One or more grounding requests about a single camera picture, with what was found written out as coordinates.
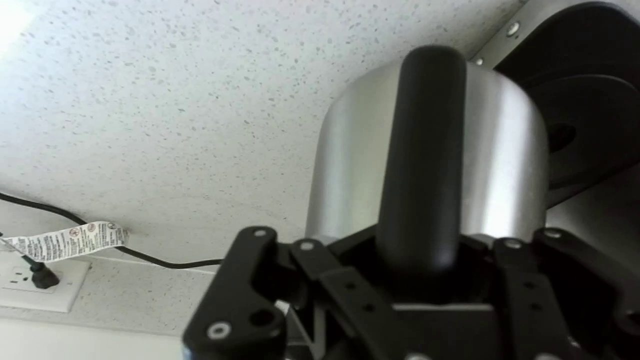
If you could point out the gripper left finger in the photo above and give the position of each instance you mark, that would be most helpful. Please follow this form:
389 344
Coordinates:
235 300

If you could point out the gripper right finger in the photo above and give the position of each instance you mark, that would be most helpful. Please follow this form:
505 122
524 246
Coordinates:
575 300

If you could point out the white wall socket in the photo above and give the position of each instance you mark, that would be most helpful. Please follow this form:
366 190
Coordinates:
65 290

